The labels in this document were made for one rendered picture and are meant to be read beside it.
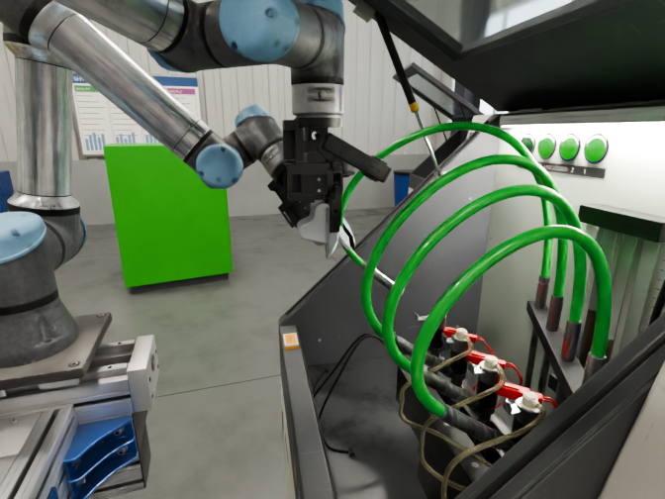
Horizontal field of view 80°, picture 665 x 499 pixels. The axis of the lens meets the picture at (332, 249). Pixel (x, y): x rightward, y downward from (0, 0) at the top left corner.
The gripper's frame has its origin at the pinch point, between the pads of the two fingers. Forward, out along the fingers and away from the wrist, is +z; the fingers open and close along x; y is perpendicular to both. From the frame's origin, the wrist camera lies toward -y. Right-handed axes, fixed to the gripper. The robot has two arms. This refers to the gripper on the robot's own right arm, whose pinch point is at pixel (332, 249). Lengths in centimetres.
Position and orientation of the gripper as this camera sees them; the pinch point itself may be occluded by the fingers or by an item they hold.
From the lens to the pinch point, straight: 63.4
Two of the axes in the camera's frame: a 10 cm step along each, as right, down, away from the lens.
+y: -9.8, 0.6, -1.8
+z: 0.0, 9.6, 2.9
